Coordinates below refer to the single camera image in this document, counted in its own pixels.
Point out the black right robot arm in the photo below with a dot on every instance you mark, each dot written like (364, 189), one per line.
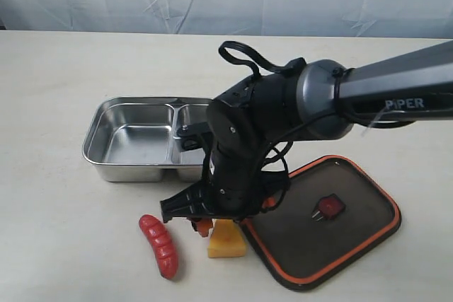
(256, 121)

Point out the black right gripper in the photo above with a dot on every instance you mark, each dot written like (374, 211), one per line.
(231, 187)

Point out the red toy sausage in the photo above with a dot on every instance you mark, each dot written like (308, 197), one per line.
(162, 244)

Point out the steel divided lunch box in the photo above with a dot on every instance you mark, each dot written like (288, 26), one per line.
(134, 139)

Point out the yellow toy cheese wedge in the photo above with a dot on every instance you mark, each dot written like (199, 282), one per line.
(226, 240)

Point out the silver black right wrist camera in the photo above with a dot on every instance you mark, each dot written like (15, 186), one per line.
(195, 136)

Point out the dark transparent lid orange seal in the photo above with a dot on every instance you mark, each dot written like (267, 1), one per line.
(332, 215)

